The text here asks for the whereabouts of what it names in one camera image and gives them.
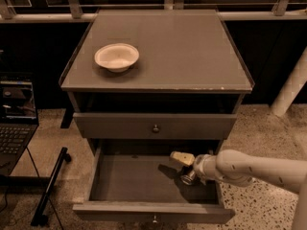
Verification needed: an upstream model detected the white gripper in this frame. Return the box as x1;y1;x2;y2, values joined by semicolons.
170;151;220;181

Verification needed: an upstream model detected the shiny orange soda can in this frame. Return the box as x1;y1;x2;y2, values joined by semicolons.
180;167;197;186

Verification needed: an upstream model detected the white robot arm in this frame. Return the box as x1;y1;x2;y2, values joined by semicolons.
182;50;307;230

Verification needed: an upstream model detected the top drawer knob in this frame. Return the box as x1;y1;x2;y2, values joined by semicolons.
153;125;160;133

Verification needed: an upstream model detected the open grey middle drawer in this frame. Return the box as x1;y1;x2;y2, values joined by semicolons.
73;140;235;224

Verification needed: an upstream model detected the grey drawer cabinet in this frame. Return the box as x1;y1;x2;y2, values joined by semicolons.
59;9;255;224

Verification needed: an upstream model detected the closed grey top drawer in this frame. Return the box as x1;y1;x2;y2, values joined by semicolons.
74;112;237;140

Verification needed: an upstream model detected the white paper bowl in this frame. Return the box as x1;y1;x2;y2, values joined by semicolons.
94;43;139;73

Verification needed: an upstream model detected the black laptop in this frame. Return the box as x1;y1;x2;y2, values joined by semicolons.
0;72;38;176

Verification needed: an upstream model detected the metal window railing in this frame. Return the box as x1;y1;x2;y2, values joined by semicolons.
0;0;307;22

